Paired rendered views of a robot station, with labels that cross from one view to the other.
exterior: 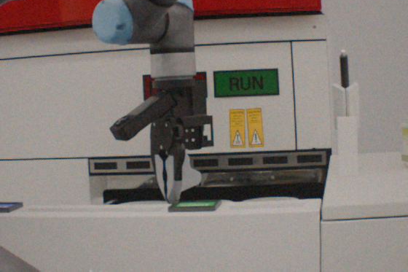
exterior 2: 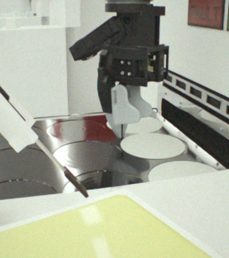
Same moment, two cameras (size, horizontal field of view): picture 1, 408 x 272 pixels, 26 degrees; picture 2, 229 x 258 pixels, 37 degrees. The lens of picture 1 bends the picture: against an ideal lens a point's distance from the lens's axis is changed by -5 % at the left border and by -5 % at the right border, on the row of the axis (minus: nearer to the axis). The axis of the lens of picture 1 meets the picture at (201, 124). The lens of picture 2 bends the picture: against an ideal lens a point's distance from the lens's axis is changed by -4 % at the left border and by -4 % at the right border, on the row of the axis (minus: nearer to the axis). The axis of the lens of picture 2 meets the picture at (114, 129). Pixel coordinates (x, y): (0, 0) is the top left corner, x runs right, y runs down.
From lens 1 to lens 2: 1.37 m
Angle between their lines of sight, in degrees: 66
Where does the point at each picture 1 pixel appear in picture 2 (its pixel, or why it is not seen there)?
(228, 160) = (228, 106)
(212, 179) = (210, 121)
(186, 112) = (130, 42)
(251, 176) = not seen: outside the picture
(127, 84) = (182, 7)
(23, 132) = not seen: hidden behind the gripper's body
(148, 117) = (91, 41)
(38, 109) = not seen: hidden behind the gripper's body
